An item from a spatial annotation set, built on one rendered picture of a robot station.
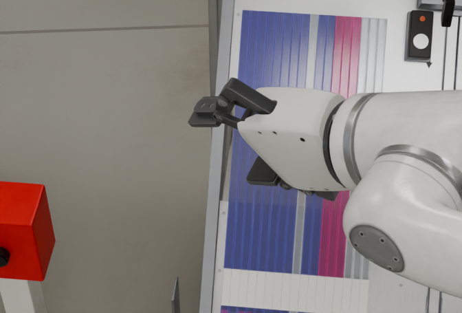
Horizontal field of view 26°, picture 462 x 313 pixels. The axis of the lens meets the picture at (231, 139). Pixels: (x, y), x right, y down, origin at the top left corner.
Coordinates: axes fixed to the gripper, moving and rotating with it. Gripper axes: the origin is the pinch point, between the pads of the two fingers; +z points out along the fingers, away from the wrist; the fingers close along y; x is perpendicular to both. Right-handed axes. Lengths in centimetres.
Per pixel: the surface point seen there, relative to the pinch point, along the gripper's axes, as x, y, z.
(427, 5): -57, -40, 26
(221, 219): -17, -45, 53
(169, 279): -30, -102, 132
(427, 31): -53, -43, 26
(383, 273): -21, -65, 33
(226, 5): -45, -24, 52
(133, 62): -96, -90, 187
